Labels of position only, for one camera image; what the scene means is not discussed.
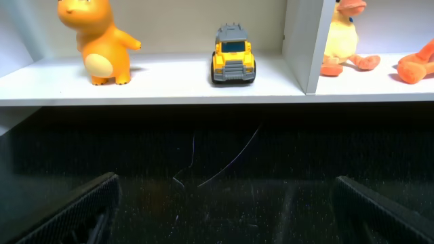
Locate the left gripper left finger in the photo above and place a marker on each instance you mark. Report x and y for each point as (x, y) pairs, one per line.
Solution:
(78, 213)

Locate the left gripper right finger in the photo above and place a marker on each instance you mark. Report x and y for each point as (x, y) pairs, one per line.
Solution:
(379, 217)

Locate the orange dinosaur toy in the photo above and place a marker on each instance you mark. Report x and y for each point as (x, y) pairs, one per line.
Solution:
(101, 44)

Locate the grey and yellow toy truck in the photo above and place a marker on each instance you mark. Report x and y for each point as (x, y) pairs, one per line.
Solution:
(233, 57)

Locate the white plush duck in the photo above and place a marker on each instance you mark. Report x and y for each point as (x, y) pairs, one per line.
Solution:
(415, 66)

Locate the white shelf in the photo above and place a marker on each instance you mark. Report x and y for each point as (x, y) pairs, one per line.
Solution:
(169, 84)

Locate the yellow plush duck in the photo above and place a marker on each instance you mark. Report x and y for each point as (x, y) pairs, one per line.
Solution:
(340, 37)

